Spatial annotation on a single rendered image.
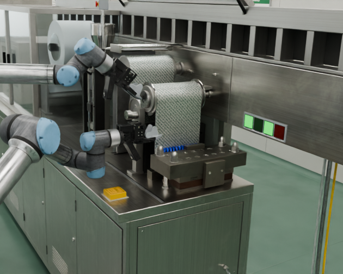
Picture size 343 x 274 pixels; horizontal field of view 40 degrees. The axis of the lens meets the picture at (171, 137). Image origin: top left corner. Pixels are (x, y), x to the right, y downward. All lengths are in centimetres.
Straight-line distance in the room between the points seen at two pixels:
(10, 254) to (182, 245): 167
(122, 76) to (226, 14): 53
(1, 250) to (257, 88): 218
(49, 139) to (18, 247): 197
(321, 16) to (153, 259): 111
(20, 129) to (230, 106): 94
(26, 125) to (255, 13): 100
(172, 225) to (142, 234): 14
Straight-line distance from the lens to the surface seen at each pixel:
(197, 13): 228
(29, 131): 156
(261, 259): 333
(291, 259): 339
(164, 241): 191
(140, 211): 179
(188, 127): 211
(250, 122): 199
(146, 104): 201
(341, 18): 168
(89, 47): 187
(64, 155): 191
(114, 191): 188
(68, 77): 175
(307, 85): 176
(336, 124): 169
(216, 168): 198
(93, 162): 189
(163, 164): 191
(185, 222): 193
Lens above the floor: 165
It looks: 16 degrees down
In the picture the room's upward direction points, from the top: 2 degrees clockwise
